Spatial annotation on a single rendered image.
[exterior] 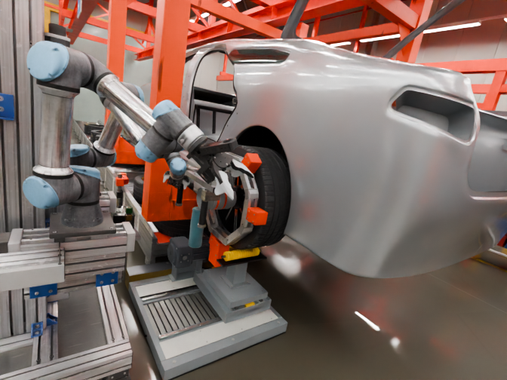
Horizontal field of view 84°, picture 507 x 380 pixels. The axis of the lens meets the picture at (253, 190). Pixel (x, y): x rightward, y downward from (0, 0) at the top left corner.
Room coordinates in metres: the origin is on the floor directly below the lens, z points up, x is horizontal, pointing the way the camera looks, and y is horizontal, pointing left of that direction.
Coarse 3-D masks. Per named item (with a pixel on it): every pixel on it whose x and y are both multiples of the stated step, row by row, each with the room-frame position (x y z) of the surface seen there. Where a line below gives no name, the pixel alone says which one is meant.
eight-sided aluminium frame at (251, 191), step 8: (240, 160) 1.55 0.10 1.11; (240, 176) 1.52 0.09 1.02; (248, 176) 1.53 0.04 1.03; (248, 184) 1.47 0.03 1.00; (248, 192) 1.44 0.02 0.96; (256, 192) 1.46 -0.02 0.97; (248, 200) 1.43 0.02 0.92; (256, 200) 1.46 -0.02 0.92; (208, 216) 1.76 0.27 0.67; (216, 216) 1.79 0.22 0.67; (208, 224) 1.74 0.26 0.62; (216, 224) 1.75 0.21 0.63; (248, 224) 1.47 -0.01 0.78; (216, 232) 1.66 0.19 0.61; (224, 232) 1.66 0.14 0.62; (232, 232) 1.51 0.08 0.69; (240, 232) 1.45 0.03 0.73; (248, 232) 1.46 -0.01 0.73; (224, 240) 1.56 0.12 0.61; (232, 240) 1.50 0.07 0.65
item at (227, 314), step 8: (200, 272) 1.91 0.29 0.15; (200, 280) 1.79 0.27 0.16; (200, 288) 1.78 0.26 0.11; (208, 288) 1.74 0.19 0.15; (208, 296) 1.68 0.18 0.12; (216, 296) 1.66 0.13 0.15; (216, 304) 1.59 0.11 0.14; (224, 304) 1.60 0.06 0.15; (248, 304) 1.60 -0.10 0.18; (256, 304) 1.62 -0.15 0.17; (264, 304) 1.67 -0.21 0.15; (224, 312) 1.51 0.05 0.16; (232, 312) 1.51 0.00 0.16; (240, 312) 1.55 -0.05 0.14; (248, 312) 1.59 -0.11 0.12; (256, 312) 1.63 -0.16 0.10; (224, 320) 1.49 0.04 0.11; (232, 320) 1.52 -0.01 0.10
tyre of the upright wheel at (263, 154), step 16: (272, 160) 1.63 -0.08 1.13; (256, 176) 1.54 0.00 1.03; (272, 176) 1.53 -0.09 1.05; (288, 176) 1.61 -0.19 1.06; (272, 192) 1.48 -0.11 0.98; (288, 192) 1.55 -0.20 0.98; (272, 208) 1.47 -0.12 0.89; (288, 208) 1.53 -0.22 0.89; (272, 224) 1.48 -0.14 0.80; (240, 240) 1.58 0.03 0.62; (256, 240) 1.48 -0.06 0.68; (272, 240) 1.57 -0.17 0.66
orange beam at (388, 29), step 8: (384, 24) 3.86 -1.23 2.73; (392, 24) 3.77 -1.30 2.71; (336, 32) 4.44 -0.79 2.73; (344, 32) 4.34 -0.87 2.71; (352, 32) 4.22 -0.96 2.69; (360, 32) 4.12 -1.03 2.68; (368, 32) 4.02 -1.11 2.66; (376, 32) 3.92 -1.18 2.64; (384, 32) 3.84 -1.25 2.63; (392, 32) 3.76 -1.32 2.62; (312, 40) 4.81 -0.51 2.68; (320, 40) 4.68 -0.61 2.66; (328, 40) 4.55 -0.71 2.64; (336, 40) 4.42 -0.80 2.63; (344, 40) 4.33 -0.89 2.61; (352, 40) 4.27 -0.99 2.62; (360, 40) 4.21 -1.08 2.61
